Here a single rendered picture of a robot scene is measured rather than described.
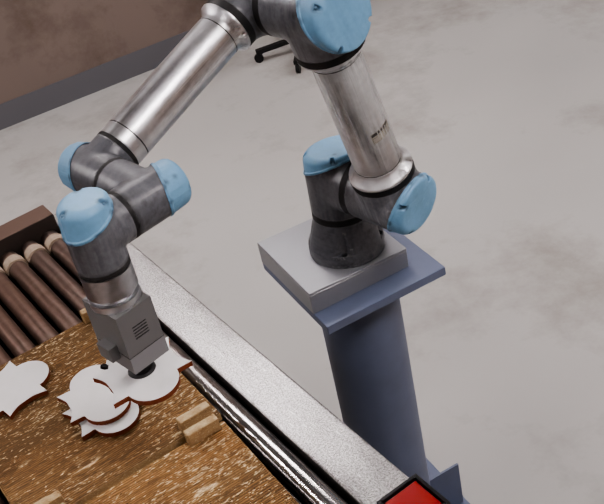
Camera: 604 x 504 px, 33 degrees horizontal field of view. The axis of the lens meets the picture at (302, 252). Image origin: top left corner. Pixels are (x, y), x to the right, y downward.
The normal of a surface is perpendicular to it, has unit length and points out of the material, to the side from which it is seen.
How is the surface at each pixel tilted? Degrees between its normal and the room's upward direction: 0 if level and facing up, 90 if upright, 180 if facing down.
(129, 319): 90
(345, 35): 83
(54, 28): 90
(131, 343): 90
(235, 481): 0
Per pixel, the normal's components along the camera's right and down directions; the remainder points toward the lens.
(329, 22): 0.66, 0.23
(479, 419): -0.18, -0.80
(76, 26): 0.48, 0.44
